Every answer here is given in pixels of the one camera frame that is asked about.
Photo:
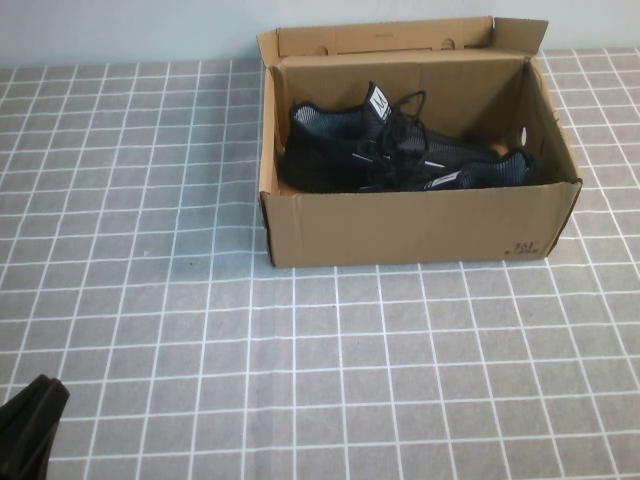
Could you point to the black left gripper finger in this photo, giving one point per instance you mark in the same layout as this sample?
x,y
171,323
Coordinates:
x,y
20,430
47,430

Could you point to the brown cardboard shoe box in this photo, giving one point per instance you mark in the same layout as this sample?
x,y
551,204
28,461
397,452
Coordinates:
x,y
400,235

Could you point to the black sneaker with white tongue label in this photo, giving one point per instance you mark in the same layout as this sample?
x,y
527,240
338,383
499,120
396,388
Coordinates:
x,y
510,167
320,155

